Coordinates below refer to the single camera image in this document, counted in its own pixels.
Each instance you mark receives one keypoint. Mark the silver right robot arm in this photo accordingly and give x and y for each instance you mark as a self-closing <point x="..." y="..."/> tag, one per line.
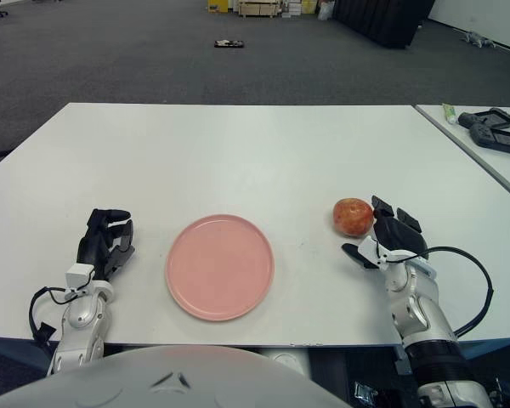
<point x="425" y="323"/>

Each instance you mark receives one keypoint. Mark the yellow cardboard box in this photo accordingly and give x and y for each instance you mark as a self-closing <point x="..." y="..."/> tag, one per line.
<point x="218" y="5"/>

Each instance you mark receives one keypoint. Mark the black curtain partition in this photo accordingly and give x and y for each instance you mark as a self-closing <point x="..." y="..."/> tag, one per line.
<point x="382" y="21"/>

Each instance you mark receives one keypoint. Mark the wooden pallet crate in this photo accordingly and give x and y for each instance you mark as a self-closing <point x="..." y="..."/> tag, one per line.
<point x="258" y="9"/>

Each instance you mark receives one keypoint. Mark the grey robot dog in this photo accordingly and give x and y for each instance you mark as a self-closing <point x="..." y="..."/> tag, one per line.
<point x="478" y="39"/>

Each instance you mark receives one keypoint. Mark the grey handheld controller with screen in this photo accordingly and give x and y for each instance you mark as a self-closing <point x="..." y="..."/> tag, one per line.
<point x="480" y="136"/>

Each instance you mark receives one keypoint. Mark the stack of yellow boxes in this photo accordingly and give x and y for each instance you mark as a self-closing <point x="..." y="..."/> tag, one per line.
<point x="308" y="7"/>

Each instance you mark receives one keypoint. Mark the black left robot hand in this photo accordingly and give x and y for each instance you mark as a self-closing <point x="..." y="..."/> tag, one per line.
<point x="91" y="246"/>

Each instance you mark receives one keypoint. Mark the black framed handheld controller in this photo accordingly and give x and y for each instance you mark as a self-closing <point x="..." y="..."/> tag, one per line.
<point x="467" y="119"/>

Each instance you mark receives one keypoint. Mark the black flat tray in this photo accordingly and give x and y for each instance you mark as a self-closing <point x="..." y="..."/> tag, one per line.
<point x="229" y="43"/>

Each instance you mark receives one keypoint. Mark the grey robot torso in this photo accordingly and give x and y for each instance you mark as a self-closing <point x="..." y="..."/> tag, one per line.
<point x="174" y="374"/>

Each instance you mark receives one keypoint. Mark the white plastic bag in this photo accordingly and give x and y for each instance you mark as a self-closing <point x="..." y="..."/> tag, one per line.
<point x="325" y="12"/>

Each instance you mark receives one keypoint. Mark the stack of white boxes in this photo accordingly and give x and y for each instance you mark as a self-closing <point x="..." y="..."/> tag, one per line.
<point x="291" y="8"/>

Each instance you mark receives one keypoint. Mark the green white tube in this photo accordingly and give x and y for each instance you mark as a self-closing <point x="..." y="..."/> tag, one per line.
<point x="449" y="113"/>

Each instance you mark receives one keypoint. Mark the red apple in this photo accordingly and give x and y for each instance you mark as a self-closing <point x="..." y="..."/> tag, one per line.
<point x="352" y="217"/>

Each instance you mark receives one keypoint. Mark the white side table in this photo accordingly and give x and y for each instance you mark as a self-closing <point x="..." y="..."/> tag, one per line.
<point x="493" y="178"/>

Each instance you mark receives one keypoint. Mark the pink round plate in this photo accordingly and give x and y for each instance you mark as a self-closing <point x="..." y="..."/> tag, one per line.
<point x="220" y="268"/>

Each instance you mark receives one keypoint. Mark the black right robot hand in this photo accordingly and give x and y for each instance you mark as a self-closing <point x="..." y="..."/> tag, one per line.
<point x="401" y="240"/>

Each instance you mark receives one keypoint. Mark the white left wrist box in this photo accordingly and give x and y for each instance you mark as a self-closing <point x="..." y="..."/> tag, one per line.
<point x="80" y="276"/>

